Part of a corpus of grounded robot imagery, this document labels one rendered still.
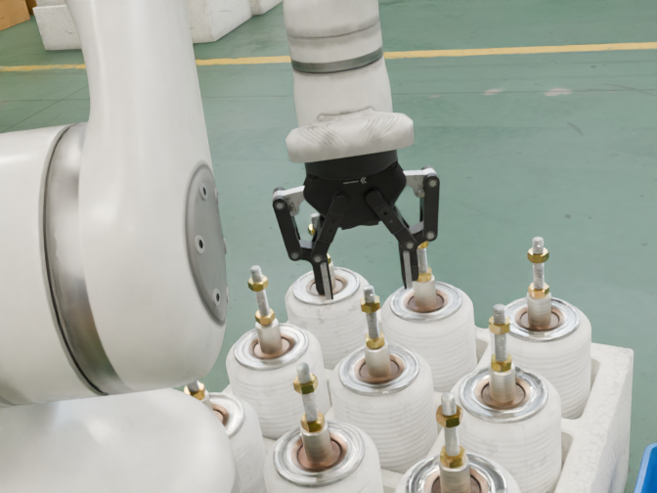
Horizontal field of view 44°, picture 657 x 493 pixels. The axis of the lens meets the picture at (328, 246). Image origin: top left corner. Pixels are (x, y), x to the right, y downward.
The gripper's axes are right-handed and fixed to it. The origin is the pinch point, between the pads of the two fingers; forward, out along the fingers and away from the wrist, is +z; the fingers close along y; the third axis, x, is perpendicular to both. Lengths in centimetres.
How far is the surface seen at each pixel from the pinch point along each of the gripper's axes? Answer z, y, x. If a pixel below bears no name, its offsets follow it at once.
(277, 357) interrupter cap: 9.8, 9.6, -4.0
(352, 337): 14.3, 2.1, -12.1
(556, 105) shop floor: 35, -56, -131
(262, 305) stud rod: 4.8, 10.2, -5.7
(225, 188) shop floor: 35, 27, -109
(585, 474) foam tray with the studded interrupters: 17.1, -16.1, 9.3
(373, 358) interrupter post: 7.9, 0.4, 1.1
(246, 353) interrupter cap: 9.7, 12.6, -5.3
